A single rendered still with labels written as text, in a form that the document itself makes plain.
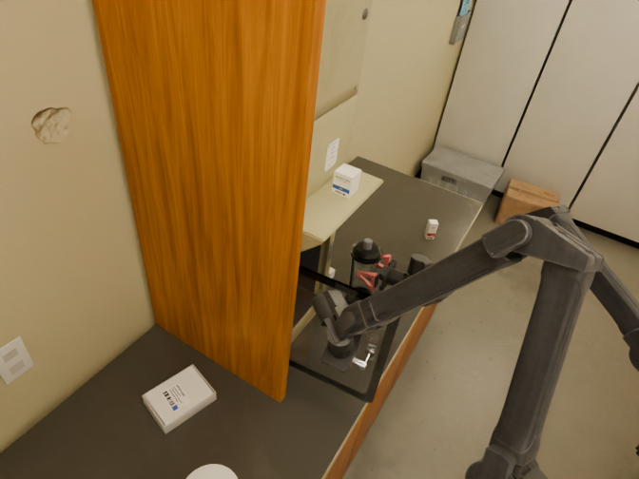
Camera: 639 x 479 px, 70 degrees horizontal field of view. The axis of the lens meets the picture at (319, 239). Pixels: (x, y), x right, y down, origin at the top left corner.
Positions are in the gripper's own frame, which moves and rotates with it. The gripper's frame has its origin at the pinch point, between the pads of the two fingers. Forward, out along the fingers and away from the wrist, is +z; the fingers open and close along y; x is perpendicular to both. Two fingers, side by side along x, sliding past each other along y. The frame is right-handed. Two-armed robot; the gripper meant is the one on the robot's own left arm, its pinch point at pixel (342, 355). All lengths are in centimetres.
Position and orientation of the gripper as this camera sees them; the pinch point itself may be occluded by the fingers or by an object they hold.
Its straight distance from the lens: 117.7
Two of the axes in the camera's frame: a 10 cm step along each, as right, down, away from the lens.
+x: 8.9, 3.6, -2.7
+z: 0.8, 4.7, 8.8
